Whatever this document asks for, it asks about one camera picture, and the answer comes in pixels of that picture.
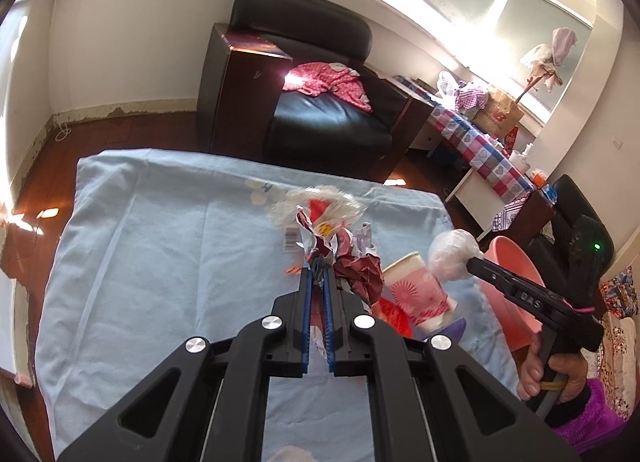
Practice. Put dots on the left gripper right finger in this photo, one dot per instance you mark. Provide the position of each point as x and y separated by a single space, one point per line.
430 400

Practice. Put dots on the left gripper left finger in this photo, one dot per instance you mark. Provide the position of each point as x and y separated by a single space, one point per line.
206 401

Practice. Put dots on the purple cloth pouch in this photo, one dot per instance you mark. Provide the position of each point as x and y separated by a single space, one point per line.
454 331

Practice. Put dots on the red plastic bag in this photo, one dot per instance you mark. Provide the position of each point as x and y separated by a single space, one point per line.
393 315

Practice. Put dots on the pink patterned paper cup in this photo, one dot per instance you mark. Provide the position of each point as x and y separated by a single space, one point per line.
418 293

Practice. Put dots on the white plastic bag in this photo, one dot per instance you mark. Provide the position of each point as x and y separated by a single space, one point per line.
449 253

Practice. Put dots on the maroon wrapper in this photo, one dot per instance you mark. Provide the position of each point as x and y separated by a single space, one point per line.
351 254

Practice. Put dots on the clear red snack bag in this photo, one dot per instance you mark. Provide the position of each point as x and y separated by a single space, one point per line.
312 213

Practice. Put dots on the purple fleece sleeve forearm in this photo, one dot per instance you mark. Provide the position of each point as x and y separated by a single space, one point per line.
586 422

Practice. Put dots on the black leather armchair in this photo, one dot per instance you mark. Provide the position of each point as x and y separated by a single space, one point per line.
570 205
242 111

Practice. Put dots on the pink plastic basin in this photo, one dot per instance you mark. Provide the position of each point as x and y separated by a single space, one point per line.
517 325

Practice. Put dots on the white tissue container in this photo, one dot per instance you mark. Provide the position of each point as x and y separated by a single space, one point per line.
520 159

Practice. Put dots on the checkered tablecloth side table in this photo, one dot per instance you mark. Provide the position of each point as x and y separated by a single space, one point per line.
492 180

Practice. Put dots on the brown paper shopping bag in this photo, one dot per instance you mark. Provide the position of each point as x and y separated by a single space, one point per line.
500 114

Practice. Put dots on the light blue table cloth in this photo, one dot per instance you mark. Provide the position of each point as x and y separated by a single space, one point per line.
163 246

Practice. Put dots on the purple checkered cloth bag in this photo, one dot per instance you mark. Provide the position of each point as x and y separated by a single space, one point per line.
470 98

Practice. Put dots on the white drawer cabinet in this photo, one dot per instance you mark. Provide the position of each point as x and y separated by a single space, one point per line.
427 140

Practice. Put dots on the coat stand with hats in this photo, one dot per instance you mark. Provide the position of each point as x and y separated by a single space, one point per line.
543 61

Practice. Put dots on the red patterned garment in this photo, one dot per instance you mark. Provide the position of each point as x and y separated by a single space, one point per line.
315 78

